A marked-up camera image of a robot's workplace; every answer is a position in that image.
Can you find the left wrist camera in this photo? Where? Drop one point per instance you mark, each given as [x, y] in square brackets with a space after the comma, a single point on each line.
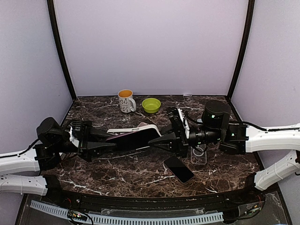
[76, 132]

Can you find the black right frame post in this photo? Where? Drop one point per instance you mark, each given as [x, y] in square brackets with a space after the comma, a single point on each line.
[242, 51]

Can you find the black frame post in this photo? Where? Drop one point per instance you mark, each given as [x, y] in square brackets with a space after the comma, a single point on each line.
[242, 51]
[59, 48]

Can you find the black left frame post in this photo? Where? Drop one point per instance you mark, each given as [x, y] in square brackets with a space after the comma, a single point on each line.
[59, 48]

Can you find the pink phone case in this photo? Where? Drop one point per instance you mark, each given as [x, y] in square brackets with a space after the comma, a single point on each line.
[144, 125]

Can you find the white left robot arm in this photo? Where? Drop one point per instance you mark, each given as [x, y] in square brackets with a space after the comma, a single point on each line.
[53, 140]

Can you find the small circuit board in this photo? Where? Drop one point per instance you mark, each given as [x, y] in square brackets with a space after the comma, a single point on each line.
[76, 216]

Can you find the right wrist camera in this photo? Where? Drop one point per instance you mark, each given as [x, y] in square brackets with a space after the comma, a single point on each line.
[178, 121]

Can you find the white floral mug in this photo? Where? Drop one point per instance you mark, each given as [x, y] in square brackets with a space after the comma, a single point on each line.
[126, 101]

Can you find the black front table rail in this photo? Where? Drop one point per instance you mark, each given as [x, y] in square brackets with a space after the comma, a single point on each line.
[87, 202]

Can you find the beige phone case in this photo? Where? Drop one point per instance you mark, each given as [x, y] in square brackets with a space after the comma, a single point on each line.
[128, 130]

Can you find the lime green bowl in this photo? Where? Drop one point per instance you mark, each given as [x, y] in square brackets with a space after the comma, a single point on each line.
[151, 105]

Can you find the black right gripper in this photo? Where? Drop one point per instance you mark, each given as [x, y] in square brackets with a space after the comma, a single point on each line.
[181, 143]

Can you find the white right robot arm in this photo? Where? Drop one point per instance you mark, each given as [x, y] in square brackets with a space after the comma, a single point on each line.
[234, 138]

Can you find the clear purple phone case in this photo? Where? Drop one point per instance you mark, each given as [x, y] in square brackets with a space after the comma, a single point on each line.
[198, 155]

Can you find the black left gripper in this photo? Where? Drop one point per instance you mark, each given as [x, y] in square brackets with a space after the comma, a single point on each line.
[86, 146]

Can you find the white smartphone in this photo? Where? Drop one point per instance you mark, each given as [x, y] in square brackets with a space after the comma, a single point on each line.
[134, 140]

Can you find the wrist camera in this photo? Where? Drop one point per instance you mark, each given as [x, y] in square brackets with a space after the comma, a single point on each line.
[76, 132]
[178, 121]

